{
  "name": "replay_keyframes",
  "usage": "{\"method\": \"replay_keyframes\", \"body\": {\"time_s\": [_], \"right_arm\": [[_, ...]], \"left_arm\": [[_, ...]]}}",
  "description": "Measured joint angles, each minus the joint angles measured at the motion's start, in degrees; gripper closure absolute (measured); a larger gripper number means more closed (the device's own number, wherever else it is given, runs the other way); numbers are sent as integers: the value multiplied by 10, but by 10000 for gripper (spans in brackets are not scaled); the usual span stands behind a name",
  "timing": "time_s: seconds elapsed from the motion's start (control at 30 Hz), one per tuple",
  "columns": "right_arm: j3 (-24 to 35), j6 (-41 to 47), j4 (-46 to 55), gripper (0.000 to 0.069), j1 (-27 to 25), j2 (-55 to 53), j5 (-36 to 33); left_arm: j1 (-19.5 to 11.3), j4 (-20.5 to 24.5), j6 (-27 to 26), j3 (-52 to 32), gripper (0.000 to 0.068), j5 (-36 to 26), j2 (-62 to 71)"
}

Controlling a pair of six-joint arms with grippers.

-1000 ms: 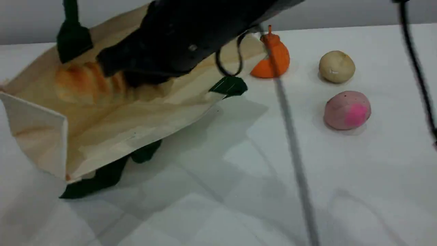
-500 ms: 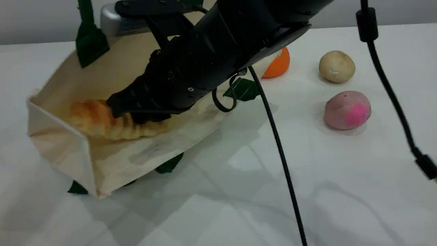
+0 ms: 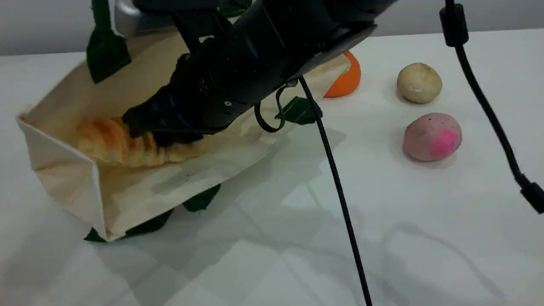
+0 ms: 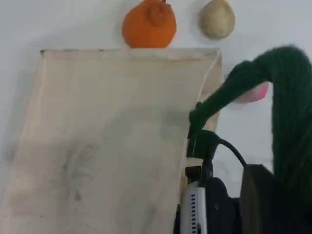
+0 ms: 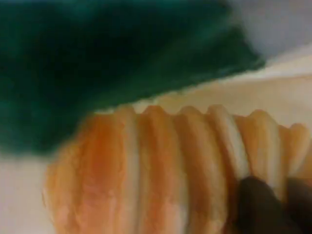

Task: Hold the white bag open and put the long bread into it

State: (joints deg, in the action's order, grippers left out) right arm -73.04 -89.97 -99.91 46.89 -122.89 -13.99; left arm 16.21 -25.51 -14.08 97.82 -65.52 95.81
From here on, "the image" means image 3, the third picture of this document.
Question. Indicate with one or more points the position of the long striped bread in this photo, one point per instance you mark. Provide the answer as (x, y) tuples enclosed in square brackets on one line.
[(106, 144)]

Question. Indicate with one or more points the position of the orange fruit toy with stem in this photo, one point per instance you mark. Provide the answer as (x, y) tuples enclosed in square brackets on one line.
[(346, 78)]

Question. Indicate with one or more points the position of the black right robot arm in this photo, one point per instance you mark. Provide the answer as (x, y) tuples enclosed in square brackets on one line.
[(352, 10)]

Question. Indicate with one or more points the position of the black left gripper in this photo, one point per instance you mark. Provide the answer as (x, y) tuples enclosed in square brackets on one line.
[(178, 4)]

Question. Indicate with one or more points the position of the beige round potato toy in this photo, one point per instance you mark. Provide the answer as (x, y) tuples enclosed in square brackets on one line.
[(418, 83)]

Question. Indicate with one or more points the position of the pink round fruit toy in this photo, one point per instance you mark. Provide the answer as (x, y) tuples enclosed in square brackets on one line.
[(425, 138)]

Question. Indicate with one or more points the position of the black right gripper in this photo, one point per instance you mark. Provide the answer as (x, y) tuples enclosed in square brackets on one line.
[(229, 76)]

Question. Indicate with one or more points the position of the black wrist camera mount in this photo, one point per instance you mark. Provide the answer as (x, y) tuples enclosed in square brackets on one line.
[(340, 44)]

